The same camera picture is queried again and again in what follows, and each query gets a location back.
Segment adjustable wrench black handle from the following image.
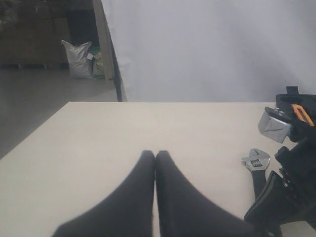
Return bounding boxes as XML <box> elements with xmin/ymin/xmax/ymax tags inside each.
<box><xmin>241</xmin><ymin>148</ymin><xmax>283</xmax><ymax>237</ymax></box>

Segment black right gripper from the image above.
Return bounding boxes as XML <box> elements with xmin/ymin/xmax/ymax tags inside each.
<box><xmin>244</xmin><ymin>123</ymin><xmax>316</xmax><ymax>228</ymax></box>

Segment green and tan bag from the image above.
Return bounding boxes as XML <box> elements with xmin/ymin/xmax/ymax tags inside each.
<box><xmin>90</xmin><ymin>47</ymin><xmax>105</xmax><ymax>79</ymax></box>

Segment black plastic tool case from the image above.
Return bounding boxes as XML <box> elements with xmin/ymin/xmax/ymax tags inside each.
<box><xmin>276</xmin><ymin>86</ymin><xmax>316</xmax><ymax>126</ymax></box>

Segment white woven sack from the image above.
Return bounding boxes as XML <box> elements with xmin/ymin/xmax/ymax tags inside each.
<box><xmin>61</xmin><ymin>40</ymin><xmax>93</xmax><ymax>79</ymax></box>

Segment orange utility knife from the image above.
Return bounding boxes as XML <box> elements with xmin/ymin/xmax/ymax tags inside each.
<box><xmin>292</xmin><ymin>104</ymin><xmax>315</xmax><ymax>126</ymax></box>

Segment brown wooden crates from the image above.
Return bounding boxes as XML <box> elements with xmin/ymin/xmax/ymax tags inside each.
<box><xmin>0</xmin><ymin>0</ymin><xmax>71</xmax><ymax>68</ymax></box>

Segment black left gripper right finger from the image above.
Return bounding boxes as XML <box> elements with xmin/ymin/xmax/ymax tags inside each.
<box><xmin>156</xmin><ymin>151</ymin><xmax>262</xmax><ymax>237</ymax></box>

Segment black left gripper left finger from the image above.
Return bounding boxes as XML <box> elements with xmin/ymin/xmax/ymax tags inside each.
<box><xmin>53</xmin><ymin>150</ymin><xmax>155</xmax><ymax>237</ymax></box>

